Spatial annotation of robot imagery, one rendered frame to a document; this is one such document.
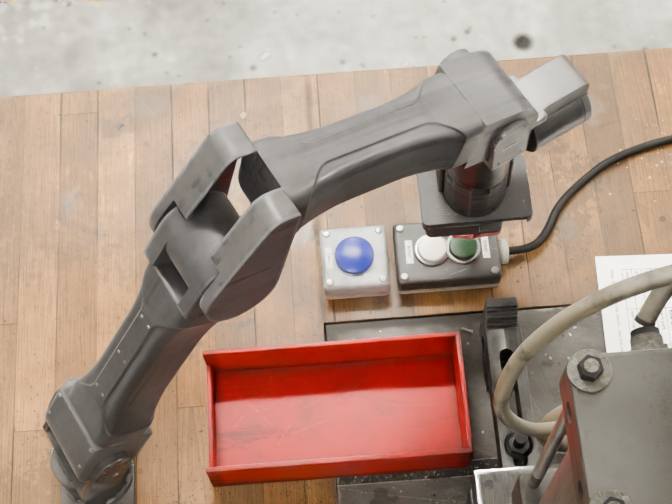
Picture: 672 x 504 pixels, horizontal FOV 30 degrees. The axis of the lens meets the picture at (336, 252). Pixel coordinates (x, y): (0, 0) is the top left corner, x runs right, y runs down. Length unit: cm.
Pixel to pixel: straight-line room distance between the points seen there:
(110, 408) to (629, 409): 55
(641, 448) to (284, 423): 67
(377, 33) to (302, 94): 113
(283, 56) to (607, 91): 118
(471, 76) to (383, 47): 151
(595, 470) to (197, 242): 41
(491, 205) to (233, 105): 38
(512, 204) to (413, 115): 23
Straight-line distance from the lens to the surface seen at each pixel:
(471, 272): 128
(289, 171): 90
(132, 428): 110
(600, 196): 136
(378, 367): 126
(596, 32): 256
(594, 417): 63
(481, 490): 110
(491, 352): 120
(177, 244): 94
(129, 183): 137
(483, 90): 100
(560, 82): 108
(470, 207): 114
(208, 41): 254
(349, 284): 127
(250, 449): 124
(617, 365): 64
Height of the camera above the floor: 210
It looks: 66 degrees down
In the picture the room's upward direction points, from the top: 4 degrees counter-clockwise
